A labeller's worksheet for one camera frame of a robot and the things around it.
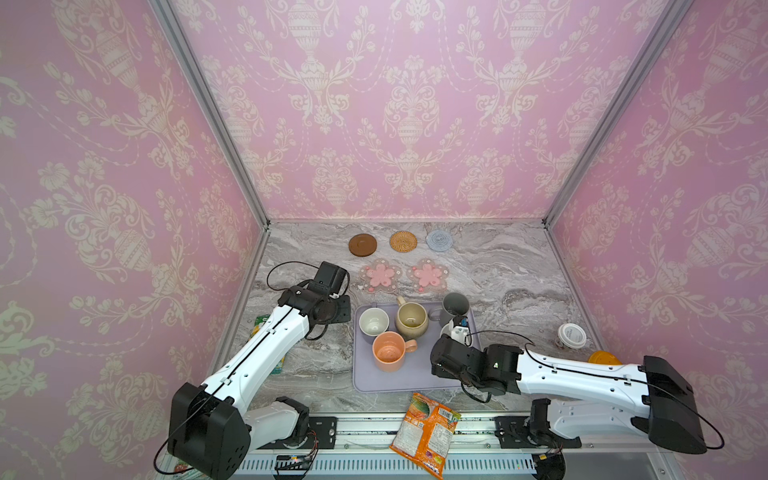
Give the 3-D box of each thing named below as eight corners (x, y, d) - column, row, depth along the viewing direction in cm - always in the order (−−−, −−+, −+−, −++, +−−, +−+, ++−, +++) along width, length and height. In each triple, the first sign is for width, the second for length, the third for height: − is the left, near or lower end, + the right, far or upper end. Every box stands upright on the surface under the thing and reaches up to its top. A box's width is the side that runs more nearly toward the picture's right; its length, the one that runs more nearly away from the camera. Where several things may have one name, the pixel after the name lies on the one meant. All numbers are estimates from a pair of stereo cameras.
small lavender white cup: (375, 350, 90) (373, 337, 82) (358, 331, 93) (355, 317, 86) (393, 334, 93) (393, 321, 85) (376, 316, 97) (375, 302, 89)
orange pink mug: (367, 365, 85) (366, 355, 79) (382, 337, 91) (381, 325, 84) (402, 382, 83) (403, 372, 76) (414, 352, 88) (416, 341, 81)
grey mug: (441, 331, 94) (446, 314, 85) (434, 314, 97) (438, 296, 89) (464, 324, 95) (472, 307, 86) (456, 308, 99) (463, 289, 90)
